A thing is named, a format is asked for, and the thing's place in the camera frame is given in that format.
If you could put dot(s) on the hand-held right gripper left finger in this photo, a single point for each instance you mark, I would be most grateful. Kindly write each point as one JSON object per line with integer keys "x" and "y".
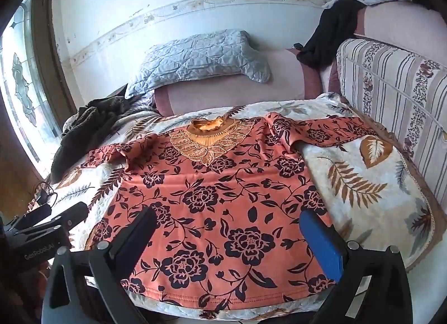
{"x": 139, "y": 236}

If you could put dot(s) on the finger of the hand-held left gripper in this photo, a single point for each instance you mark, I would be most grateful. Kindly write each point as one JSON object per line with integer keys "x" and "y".
{"x": 33, "y": 218}
{"x": 71, "y": 214}

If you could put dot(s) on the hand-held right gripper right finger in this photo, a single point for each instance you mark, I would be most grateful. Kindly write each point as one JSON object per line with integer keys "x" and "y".
{"x": 319, "y": 243}

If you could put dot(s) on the orange floral shirt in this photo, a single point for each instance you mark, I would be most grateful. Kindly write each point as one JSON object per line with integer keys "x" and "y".
{"x": 223, "y": 205}

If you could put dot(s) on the white leaf print blanket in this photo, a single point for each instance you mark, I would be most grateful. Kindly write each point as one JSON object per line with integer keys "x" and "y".
{"x": 363, "y": 177}

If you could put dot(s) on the dark brown fuzzy garment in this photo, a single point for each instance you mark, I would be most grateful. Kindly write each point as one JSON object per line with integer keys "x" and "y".
{"x": 87, "y": 124}

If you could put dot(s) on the stained glass window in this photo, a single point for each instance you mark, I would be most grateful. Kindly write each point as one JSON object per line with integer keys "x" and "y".
{"x": 21, "y": 93}

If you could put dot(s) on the pink upholstered sofa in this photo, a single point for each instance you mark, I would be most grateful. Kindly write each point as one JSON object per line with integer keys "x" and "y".
{"x": 251, "y": 93}

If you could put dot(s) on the striped floral cushion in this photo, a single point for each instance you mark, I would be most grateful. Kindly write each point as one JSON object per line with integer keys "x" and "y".
{"x": 394, "y": 90}

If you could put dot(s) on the grey quilted pillow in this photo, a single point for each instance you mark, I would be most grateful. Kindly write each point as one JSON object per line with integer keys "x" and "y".
{"x": 195, "y": 58}

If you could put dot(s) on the small black object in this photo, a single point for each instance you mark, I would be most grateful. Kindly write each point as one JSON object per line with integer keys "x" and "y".
{"x": 298, "y": 46}

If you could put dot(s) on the black garment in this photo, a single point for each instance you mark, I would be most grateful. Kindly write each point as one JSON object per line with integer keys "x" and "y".
{"x": 331, "y": 30}

